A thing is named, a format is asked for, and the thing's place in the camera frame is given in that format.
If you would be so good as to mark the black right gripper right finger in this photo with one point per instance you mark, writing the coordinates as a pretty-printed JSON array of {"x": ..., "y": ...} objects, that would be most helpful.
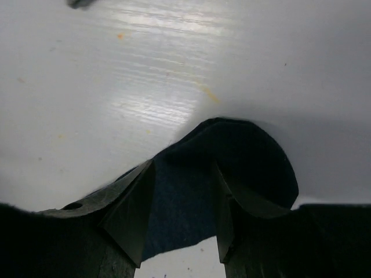
[{"x": 240, "y": 214}]

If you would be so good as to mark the navy santa sock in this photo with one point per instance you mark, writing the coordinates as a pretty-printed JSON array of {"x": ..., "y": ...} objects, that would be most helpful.
[{"x": 193, "y": 190}]

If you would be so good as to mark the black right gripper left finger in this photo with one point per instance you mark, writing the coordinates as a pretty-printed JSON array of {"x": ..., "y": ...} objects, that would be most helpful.
[{"x": 126, "y": 204}]

